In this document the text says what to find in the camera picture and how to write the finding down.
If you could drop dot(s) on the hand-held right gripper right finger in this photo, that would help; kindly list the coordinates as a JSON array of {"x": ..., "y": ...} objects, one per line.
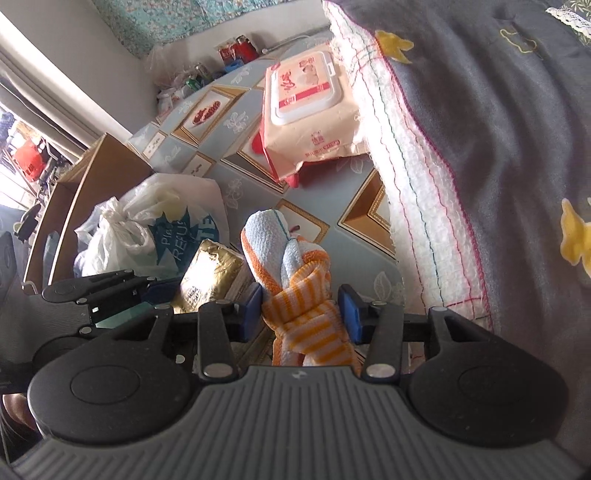
[{"x": 348, "y": 318}]

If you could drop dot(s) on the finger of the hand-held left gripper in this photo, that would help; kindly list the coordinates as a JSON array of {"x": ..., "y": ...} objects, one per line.
[
  {"x": 92, "y": 284},
  {"x": 115, "y": 305}
]

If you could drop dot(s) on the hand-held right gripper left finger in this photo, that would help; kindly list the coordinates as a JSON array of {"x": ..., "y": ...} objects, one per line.
[{"x": 255, "y": 314}]

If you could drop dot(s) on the orange striped towel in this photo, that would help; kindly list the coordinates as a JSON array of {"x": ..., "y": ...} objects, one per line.
[{"x": 295, "y": 323}]

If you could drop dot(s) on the gold foil packet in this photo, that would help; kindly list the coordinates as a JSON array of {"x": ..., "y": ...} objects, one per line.
[{"x": 207, "y": 272}]

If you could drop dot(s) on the brown cardboard box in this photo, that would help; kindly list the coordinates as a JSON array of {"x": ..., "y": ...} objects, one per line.
[{"x": 106, "y": 166}]

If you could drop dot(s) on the white plastic bag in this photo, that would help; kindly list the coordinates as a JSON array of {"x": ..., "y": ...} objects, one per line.
[{"x": 115, "y": 240}]

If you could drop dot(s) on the white bag blue print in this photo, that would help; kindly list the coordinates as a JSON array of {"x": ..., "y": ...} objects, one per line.
[{"x": 184, "y": 230}]

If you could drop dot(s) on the fruit print vinyl mat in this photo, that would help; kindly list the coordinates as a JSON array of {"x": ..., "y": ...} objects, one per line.
[{"x": 258, "y": 194}]

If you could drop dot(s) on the red plastic bag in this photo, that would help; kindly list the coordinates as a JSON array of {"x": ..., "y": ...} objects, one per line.
[{"x": 28, "y": 159}]

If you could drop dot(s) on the pink wet wipes pack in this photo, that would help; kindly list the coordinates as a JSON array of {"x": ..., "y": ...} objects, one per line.
[{"x": 304, "y": 120}]

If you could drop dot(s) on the green bottle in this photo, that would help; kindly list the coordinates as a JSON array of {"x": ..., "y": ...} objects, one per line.
[{"x": 194, "y": 84}]

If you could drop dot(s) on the grey pillow with yellow print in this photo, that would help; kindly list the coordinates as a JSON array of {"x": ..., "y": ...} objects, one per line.
[{"x": 485, "y": 138}]

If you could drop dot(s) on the clear plastic bag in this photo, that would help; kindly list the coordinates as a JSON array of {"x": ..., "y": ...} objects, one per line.
[{"x": 175, "y": 67}]

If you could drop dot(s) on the red packet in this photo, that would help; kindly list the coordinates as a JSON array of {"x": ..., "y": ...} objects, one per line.
[{"x": 227, "y": 54}]

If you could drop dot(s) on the turquoise floral cloth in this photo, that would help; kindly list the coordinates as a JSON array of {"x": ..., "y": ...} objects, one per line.
[{"x": 184, "y": 18}]

